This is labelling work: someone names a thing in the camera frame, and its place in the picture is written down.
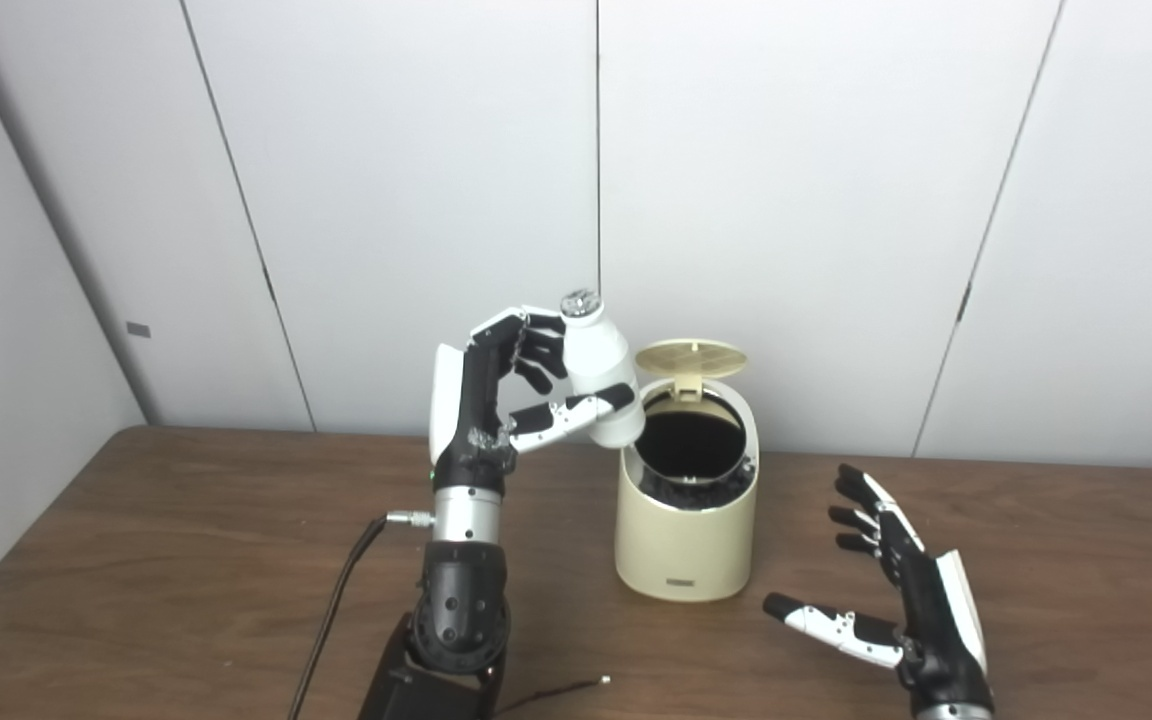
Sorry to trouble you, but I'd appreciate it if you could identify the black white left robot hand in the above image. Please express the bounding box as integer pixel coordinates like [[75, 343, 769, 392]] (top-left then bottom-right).
[[429, 303, 637, 491]]

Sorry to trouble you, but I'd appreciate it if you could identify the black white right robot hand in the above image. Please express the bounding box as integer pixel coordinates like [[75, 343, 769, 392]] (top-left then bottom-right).
[[762, 463, 995, 713]]

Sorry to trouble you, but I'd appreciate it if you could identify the small white plastic bottle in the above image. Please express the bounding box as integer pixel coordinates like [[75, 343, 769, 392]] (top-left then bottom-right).
[[558, 289, 647, 449]]

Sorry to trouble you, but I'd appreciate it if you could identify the round cream bin lid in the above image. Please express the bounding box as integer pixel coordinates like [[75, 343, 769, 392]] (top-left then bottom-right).
[[634, 339, 749, 401]]

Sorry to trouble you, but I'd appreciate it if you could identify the cream-colored bin body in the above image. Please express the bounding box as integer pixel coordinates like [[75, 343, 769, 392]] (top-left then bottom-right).
[[614, 378, 761, 603]]

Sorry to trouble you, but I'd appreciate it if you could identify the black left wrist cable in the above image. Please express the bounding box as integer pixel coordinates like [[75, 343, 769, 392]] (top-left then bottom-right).
[[286, 510, 435, 720]]

